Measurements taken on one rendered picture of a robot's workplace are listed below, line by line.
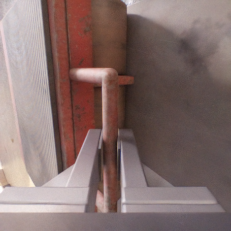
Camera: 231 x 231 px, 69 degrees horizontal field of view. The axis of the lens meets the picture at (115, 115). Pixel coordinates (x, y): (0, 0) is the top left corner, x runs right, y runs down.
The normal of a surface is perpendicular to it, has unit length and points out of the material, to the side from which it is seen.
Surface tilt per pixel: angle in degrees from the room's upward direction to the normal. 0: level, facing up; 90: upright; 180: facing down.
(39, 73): 0
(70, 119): 90
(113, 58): 87
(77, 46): 90
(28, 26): 0
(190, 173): 0
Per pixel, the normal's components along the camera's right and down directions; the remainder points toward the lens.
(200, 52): -0.76, 0.18
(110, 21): 0.53, 0.23
